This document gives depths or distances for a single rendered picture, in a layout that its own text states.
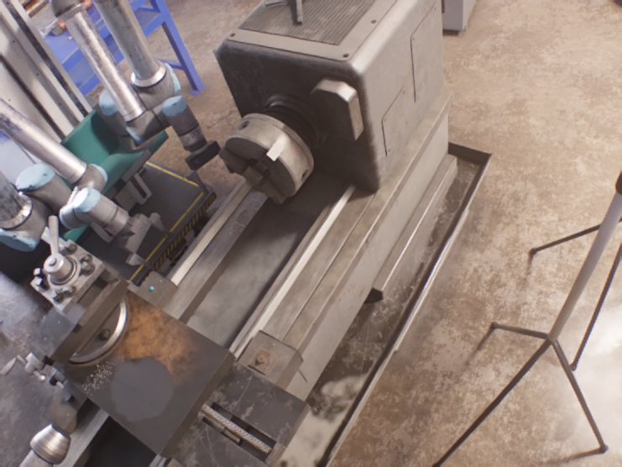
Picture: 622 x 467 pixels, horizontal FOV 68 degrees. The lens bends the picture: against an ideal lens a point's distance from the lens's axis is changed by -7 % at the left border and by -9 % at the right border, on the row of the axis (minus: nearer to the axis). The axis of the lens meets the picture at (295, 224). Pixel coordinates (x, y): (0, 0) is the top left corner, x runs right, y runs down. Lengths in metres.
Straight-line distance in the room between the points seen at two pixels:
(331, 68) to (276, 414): 0.88
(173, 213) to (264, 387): 1.38
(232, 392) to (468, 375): 1.15
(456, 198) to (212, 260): 1.05
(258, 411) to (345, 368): 0.56
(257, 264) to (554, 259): 1.42
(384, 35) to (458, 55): 2.11
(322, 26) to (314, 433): 1.28
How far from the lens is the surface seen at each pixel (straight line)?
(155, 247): 2.46
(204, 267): 1.62
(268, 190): 1.44
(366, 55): 1.32
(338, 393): 1.79
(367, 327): 1.86
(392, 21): 1.43
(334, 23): 1.43
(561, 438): 2.21
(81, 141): 2.29
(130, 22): 1.99
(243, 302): 1.64
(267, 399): 1.33
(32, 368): 1.54
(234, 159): 1.45
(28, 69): 2.20
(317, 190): 1.82
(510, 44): 3.59
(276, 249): 1.70
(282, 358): 1.35
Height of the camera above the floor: 2.10
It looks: 52 degrees down
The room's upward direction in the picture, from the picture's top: 22 degrees counter-clockwise
